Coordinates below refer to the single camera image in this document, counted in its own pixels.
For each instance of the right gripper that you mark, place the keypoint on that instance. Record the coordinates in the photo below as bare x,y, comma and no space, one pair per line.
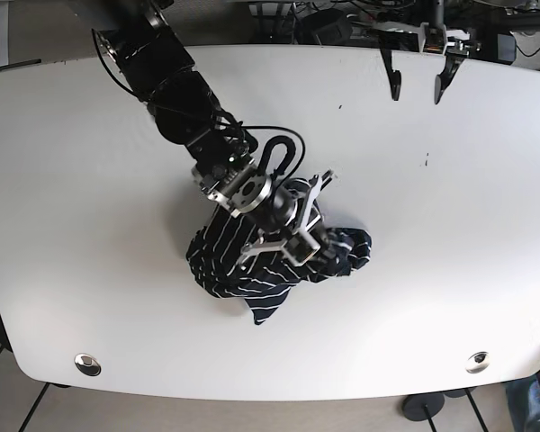
278,209

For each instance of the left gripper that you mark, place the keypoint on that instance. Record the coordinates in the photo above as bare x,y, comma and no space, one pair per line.
455,44

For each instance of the navy white striped T-shirt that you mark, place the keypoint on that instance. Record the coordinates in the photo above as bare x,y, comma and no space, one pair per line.
262,282

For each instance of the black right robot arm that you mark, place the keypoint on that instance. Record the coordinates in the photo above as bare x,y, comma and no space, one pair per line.
157,70

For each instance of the black electronics box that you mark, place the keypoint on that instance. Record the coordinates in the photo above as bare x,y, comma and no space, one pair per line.
495,46

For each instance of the black power adapter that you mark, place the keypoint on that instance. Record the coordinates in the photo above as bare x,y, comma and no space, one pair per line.
325,27

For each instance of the black round stand base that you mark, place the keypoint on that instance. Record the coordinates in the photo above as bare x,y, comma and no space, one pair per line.
422,406

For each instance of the right chrome table grommet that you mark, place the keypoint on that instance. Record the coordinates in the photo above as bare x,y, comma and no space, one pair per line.
477,362

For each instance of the chrome table grommet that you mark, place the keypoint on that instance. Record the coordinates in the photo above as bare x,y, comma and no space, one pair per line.
477,362
87,365

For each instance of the blue jeans leg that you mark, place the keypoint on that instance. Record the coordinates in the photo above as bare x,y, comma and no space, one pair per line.
523,397

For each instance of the left chrome table grommet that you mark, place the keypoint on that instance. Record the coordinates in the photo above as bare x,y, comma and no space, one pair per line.
87,365

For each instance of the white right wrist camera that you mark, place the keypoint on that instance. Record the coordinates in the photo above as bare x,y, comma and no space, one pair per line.
300,248

